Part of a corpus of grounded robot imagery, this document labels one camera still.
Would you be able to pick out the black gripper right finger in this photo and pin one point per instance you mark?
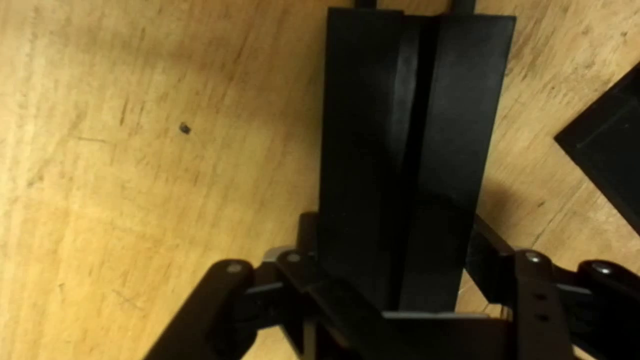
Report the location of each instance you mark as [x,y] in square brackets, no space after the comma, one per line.
[540,307]

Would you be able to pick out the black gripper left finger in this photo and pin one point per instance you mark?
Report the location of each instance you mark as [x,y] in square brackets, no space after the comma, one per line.
[333,300]

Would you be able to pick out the black grooved rail piece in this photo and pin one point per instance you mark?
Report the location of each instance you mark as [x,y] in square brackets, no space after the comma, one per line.
[452,132]
[612,152]

